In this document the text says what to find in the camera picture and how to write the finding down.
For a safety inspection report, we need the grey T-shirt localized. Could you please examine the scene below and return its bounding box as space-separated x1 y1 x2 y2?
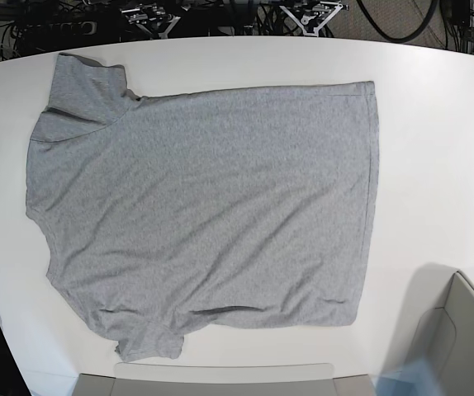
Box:
26 54 379 362

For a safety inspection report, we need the grey bin at bottom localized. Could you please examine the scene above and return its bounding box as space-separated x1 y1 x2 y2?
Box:
73 363 376 395

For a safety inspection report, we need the grey bin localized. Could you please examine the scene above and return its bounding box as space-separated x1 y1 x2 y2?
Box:
73 363 376 395
407 272 474 395

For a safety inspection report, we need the grey bin at right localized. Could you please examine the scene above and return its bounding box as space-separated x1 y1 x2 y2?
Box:
407 272 474 395

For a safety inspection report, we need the blue translucent object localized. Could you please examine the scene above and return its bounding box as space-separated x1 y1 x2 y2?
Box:
374 358 441 396

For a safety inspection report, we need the black cable bundle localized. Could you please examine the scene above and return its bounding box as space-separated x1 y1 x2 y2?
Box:
203 0 304 38

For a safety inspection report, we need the thick black hose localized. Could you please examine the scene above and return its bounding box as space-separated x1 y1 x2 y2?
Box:
358 0 430 44

